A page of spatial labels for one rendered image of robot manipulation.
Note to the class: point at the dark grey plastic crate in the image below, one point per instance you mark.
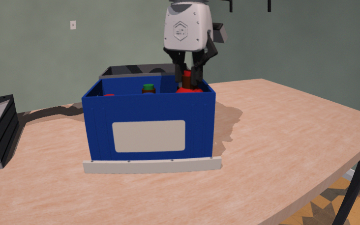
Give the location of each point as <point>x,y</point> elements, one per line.
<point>141,70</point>

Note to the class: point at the green bottle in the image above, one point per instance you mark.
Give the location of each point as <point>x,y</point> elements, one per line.
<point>148,88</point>

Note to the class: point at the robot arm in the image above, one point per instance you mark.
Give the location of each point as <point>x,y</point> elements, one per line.
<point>219,32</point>

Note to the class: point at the blue plastic crate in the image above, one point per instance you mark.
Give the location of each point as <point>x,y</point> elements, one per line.
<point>131,126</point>

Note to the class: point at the red bottle with pink label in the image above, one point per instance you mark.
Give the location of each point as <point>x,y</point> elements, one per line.
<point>186,83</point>

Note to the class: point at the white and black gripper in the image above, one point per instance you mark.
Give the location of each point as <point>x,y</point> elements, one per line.
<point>188,28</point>

